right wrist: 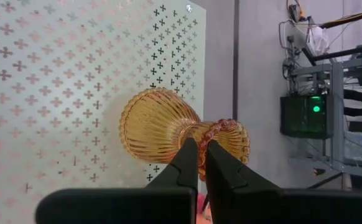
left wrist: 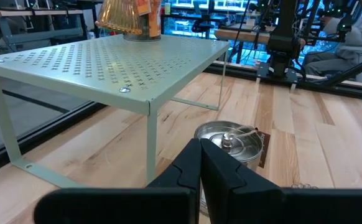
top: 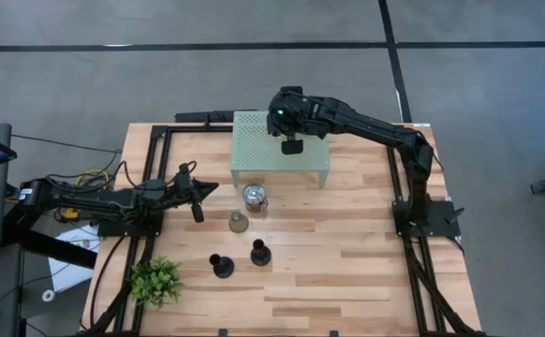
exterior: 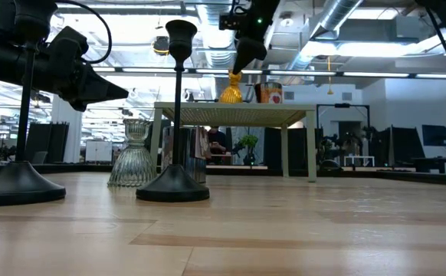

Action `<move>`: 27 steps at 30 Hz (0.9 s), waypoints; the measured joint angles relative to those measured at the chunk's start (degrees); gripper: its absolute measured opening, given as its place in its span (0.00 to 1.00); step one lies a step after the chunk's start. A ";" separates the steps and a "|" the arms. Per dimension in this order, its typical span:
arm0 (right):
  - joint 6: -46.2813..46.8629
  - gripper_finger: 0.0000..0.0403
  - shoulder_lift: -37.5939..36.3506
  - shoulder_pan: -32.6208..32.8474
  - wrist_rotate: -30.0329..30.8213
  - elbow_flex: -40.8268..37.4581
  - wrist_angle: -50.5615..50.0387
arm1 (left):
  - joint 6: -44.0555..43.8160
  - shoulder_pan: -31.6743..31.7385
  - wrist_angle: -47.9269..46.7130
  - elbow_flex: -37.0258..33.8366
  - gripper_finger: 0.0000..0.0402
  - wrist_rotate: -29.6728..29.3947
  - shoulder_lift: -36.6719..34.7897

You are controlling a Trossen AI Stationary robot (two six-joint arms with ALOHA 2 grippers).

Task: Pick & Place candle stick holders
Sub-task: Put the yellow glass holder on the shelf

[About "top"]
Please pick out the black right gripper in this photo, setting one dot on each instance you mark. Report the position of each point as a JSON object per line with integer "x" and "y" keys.
{"x": 298, "y": 110}

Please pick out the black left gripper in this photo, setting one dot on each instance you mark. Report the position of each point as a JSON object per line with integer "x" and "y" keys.
{"x": 188, "y": 192}

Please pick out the tall black candlestick holder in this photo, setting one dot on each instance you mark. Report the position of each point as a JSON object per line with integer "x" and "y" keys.
{"x": 260, "y": 255}
{"x": 223, "y": 268}

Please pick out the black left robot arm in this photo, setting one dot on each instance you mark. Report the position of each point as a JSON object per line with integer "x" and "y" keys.
{"x": 113, "y": 201}

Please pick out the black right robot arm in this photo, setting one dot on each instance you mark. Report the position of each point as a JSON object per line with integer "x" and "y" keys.
{"x": 375, "y": 128}

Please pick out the pale green perforated metal shelf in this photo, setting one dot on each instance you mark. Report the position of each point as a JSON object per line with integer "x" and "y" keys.
{"x": 254, "y": 154}

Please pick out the black bar behind table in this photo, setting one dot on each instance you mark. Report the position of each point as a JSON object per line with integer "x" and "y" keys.
{"x": 197, "y": 116}

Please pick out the small green artificial plant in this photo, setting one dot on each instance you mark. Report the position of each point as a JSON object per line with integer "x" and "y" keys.
{"x": 155, "y": 283}

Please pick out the white paper sheet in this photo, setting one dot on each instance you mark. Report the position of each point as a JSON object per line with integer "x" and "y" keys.
{"x": 71, "y": 276}

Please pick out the black desk leg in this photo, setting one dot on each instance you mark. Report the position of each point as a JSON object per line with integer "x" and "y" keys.
{"x": 57, "y": 250}

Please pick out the white tape roll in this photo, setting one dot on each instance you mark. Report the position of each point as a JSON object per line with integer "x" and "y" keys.
{"x": 45, "y": 296}

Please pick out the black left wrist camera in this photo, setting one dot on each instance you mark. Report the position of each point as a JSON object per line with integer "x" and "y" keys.
{"x": 197, "y": 213}

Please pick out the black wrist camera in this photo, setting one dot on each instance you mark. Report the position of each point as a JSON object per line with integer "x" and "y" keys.
{"x": 292, "y": 147}
{"x": 197, "y": 213}

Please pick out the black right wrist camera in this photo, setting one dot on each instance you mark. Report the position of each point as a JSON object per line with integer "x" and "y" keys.
{"x": 292, "y": 147}

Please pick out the black aluminium table frame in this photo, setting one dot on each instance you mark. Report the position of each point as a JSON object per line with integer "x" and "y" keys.
{"x": 188, "y": 128}

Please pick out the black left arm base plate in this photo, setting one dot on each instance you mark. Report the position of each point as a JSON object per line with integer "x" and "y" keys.
{"x": 113, "y": 229}

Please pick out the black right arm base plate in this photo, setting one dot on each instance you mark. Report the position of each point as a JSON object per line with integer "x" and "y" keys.
{"x": 441, "y": 220}

